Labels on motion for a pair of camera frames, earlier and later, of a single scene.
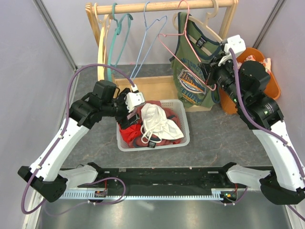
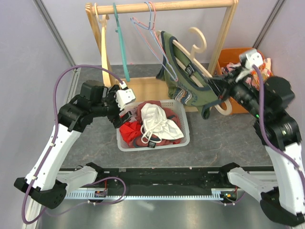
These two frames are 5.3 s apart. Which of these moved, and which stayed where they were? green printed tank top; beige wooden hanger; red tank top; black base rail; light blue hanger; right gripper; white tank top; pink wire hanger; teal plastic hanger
Moved: green printed tank top; beige wooden hanger; pink wire hanger; light blue hanger; right gripper; teal plastic hanger
Stayed: red tank top; white tank top; black base rail
